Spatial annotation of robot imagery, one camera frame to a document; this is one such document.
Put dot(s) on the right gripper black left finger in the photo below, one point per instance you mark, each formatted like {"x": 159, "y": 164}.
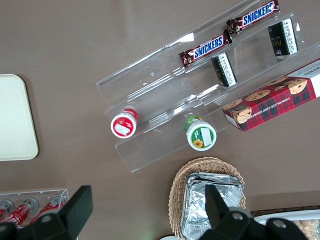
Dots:
{"x": 72, "y": 215}

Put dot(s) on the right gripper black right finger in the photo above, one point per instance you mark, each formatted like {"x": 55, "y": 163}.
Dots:
{"x": 220, "y": 217}

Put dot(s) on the light tan wicker basket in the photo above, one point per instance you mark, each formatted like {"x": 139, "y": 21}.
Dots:
{"x": 178, "y": 190}

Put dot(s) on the white rectangular snack tray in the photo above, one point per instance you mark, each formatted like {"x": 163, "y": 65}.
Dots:
{"x": 287, "y": 215}

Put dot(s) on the cream plastic tray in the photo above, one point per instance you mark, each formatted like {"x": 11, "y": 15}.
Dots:
{"x": 15, "y": 117}

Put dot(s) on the aluminium foil container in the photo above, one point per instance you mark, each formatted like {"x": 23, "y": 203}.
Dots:
{"x": 212, "y": 175}
{"x": 196, "y": 210}

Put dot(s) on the red Coca-Cola bottle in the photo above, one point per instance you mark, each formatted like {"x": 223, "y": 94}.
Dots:
{"x": 5, "y": 206}
{"x": 47, "y": 208}
{"x": 18, "y": 213}

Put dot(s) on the clear acrylic bottle rack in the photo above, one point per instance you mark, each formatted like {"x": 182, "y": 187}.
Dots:
{"x": 37, "y": 193}

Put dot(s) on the green lid jar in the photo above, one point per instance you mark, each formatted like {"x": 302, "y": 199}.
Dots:
{"x": 201, "y": 136}

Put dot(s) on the clear rice cracker bag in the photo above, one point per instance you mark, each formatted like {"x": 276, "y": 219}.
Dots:
{"x": 310, "y": 227}

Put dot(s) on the red lid jar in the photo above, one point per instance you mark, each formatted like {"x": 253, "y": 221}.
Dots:
{"x": 123, "y": 126}

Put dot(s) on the red tartan cookie box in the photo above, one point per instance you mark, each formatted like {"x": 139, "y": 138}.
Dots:
{"x": 272, "y": 102}

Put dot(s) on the small black carton box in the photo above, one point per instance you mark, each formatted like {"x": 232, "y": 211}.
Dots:
{"x": 282, "y": 37}
{"x": 223, "y": 70}

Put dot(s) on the clear acrylic stepped stand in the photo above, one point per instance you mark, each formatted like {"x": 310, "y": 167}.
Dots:
{"x": 155, "y": 82}
{"x": 250, "y": 62}

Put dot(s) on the Snickers chocolate bar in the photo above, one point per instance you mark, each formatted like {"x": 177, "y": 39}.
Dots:
{"x": 255, "y": 16}
{"x": 207, "y": 48}

